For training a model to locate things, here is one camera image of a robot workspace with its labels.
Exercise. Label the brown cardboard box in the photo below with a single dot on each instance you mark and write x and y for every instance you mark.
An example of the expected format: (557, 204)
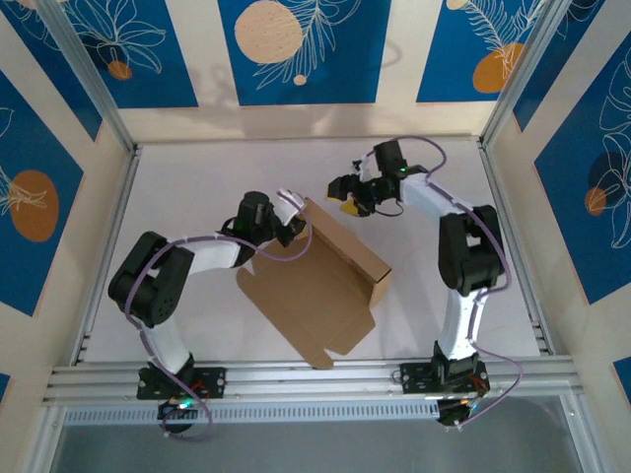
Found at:
(315, 295)

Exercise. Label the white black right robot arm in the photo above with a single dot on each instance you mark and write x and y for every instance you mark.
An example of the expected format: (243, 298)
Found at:
(461, 325)

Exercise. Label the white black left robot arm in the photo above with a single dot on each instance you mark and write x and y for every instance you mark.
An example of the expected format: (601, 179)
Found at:
(212, 256)

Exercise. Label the blue poster with orange circle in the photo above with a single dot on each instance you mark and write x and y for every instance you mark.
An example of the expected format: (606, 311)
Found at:
(443, 49)
(581, 222)
(29, 148)

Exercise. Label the blue poster with beige circle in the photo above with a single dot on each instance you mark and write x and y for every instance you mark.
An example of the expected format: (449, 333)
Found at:
(236, 49)

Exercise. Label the black left controller board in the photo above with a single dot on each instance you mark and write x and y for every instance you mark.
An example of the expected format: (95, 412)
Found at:
(177, 415)

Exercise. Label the black controller board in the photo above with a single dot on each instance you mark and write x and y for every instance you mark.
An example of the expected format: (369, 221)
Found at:
(456, 414)
(177, 415)

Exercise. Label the black right controller board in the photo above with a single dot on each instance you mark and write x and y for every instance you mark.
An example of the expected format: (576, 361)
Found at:
(456, 414)

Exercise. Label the aluminium mounting rail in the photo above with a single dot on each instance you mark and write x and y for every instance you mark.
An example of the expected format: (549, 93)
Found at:
(315, 377)

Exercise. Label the aluminium corner post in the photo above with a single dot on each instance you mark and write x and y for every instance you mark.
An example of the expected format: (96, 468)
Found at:
(522, 74)
(89, 74)

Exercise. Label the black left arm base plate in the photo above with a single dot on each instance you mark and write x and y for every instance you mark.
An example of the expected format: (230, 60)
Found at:
(217, 382)

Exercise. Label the blue flower wall poster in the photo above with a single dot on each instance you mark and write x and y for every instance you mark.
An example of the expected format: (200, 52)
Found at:
(162, 74)
(61, 74)
(572, 29)

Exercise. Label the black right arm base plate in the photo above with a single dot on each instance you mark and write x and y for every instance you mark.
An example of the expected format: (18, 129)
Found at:
(414, 379)

